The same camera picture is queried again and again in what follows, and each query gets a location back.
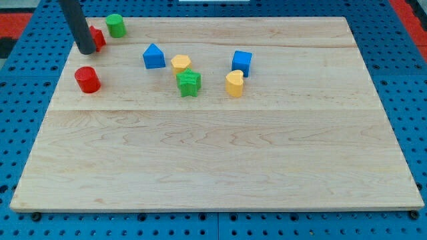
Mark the green star block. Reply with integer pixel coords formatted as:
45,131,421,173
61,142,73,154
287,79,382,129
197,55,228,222
176,68,201,97

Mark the red star block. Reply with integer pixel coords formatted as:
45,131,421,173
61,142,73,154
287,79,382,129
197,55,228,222
89,25,106,52

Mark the light wooden board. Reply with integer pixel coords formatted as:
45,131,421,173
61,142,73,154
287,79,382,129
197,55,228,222
10,17,424,213

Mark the yellow heart block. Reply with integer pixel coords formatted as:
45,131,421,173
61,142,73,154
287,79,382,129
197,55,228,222
225,70,244,97

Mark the blue cube block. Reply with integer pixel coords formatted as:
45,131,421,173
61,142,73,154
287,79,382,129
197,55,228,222
232,51,252,77

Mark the yellow hexagon block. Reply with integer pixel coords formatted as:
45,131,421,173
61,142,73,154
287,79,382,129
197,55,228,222
171,55,192,75

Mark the blue triangle block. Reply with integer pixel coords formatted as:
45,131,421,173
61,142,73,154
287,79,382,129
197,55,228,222
143,43,165,69

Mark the green cylinder block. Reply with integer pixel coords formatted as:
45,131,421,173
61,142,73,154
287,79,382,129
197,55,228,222
105,13,127,38

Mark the red cylinder block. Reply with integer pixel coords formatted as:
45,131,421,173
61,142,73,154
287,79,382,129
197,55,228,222
74,66,101,93

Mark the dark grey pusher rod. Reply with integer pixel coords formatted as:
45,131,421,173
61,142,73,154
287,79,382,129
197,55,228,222
58,0,96,55

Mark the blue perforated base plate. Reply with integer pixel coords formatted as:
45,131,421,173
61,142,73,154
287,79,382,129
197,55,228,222
1,0,426,239

